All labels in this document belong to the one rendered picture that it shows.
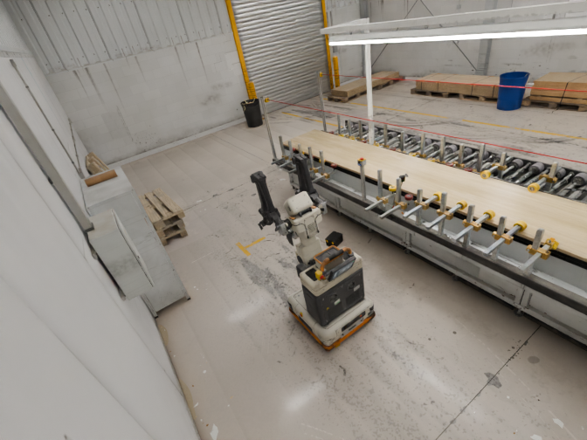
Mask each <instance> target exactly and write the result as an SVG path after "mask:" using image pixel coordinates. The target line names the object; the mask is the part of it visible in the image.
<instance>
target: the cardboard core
mask: <svg viewBox="0 0 587 440"><path fill-rule="evenodd" d="M116 176H118V175H117V174H116V172H115V171H114V169H112V170H110V171H107V172H105V173H102V174H99V175H96V176H93V177H90V178H88V179H86V180H84V181H85V183H86V185H87V187H90V186H93V185H94V184H97V183H100V182H104V181H106V180H109V179H111V178H114V177H116Z"/></svg>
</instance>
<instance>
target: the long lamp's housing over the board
mask: <svg viewBox="0 0 587 440"><path fill-rule="evenodd" d="M580 29H587V16H578V17H557V18H555V19H552V18H545V19H534V20H523V21H512V22H500V23H490V24H468V25H457V26H446V27H435V28H428V29H426V28H424V29H412V30H401V31H379V32H369V33H357V34H352V35H350V34H346V35H335V36H332V37H329V40H328V42H329V45H331V44H330V43H337V42H353V41H370V40H385V39H402V38H434V37H450V36H466V35H483V34H499V33H516V32H531V31H563V30H580Z"/></svg>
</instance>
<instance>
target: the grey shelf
mask: <svg viewBox="0 0 587 440"><path fill-rule="evenodd" d="M112 169H114V171H115V172H116V174H117V175H118V176H116V177H114V178H111V179H109V180H106V181H104V182H100V183H97V184H94V185H93V186H90V187H87V185H86V183H85V181H84V180H86V179H88V178H90V177H93V176H96V175H99V174H102V173H105V172H107V171H110V170H112ZM99 174H96V175H91V176H89V177H87V178H84V179H81V180H80V182H81V187H82V191H83V196H84V200H85V205H86V210H87V211H88V213H89V214H90V216H91V217H92V216H95V215H97V214H100V213H101V212H104V211H106V210H110V209H114V211H115V213H116V215H117V216H118V218H119V219H120V220H121V223H122V225H123V226H124V228H125V230H126V232H127V233H128V235H129V237H130V238H131V240H132V242H133V243H134V245H135V248H136V249H137V250H138V252H139V254H140V255H141V257H142V260H143V261H144V263H145V265H146V266H147V269H148V272H149V275H150V277H151V278H152V281H153V283H154V285H155V287H153V288H152V289H150V290H148V291H146V292H145V293H143V294H141V296H142V298H143V299H144V301H145V302H146V304H147V306H148V308H149V309H150V311H151V312H152V313H153V315H154V317H155V319H156V318H158V315H157V314H156V312H158V311H159V310H161V309H163V308H164V307H166V306H168V305H170V304H172V303H174V302H175V301H177V300H179V299H181V298H182V297H184V294H185V296H186V298H187V300H189V299H190V296H189V294H188V293H187V291H186V289H185V287H184V286H183V283H182V281H181V279H180V278H179V276H178V274H177V272H176V268H175V267H174V266H173V264H172V262H171V260H170V258H169V255H168V254H167V252H166V251H165V249H164V247H163V245H162V242H161V240H160V238H159V237H158V235H157V233H156V231H155V228H154V226H153V224H152V223H151V222H150V220H149V218H148V214H147V213H146V211H145V209H144V208H143V206H142V203H141V201H140V199H139V197H138V195H137V194H136V192H135V189H134V188H133V187H132V185H131V183H130V182H129V180H128V179H127V177H126V175H125V174H124V172H123V170H122V168H121V166H118V167H116V168H111V169H109V170H106V171H104V172H101V173H99ZM144 218H145V219H146V221H147V223H146V221H145V219H144Z"/></svg>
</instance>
